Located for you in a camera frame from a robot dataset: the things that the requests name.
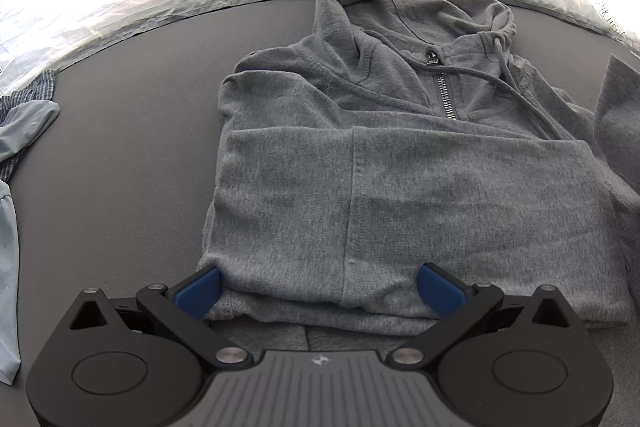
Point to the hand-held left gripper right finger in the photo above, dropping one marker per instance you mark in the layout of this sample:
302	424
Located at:
440	289

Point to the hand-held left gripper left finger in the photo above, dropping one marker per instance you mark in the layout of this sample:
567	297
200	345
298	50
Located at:
200	289

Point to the grey zip hoodie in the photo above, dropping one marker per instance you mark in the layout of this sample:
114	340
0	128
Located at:
375	182

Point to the grey patterned garment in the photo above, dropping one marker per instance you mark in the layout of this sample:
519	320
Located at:
7	282

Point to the plaid shorts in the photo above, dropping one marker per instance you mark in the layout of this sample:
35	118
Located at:
30	89

